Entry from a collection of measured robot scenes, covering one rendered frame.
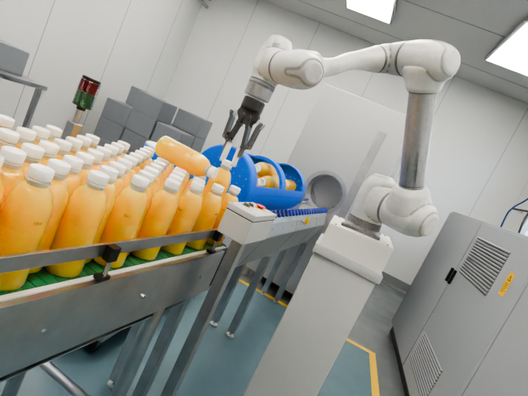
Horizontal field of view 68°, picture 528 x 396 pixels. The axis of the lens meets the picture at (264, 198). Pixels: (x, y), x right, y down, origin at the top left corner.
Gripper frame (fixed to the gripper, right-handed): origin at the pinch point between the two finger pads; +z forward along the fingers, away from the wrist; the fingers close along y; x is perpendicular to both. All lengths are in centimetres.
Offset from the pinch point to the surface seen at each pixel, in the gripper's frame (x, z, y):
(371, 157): -165, -28, -21
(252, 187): -27.6, 10.4, -1.4
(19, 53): -119, 13, 281
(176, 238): 27.4, 25.4, -8.3
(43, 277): 65, 32, -5
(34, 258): 71, 25, -8
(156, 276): 32.7, 35.4, -10.4
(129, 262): 41, 32, -6
